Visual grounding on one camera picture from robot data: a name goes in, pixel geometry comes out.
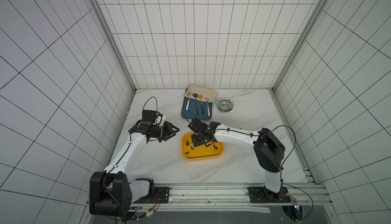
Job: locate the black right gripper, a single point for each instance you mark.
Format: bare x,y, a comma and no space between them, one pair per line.
198,138

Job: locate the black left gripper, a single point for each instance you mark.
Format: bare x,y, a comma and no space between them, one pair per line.
168,126

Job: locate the yellow plastic storage box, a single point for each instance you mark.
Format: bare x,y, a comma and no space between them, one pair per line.
201,152

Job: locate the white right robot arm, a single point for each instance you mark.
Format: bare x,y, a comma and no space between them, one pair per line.
270,152

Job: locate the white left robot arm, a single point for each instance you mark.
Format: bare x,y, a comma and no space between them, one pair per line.
111,194

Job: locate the dark teal tray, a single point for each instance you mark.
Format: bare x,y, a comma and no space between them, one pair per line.
191,113

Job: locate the beige cloth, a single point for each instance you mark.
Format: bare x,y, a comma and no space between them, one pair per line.
205,92

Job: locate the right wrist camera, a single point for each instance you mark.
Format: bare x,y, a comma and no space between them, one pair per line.
197,126

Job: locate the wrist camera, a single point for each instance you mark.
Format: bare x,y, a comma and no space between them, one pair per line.
197,126
154,117

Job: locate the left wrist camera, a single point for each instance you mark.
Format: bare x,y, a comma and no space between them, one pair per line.
154,117

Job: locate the white handled spoon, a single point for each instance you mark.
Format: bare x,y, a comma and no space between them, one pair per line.
188,101

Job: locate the pink handled spoon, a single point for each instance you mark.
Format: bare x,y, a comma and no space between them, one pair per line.
208,108

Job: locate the black handled spoon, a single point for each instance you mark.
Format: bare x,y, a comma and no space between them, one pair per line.
195,95

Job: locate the aluminium rail frame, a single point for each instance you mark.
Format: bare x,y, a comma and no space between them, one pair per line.
230,204

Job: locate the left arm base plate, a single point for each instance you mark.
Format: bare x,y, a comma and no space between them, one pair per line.
144,191

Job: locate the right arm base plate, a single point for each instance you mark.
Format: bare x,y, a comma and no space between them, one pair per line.
261,195

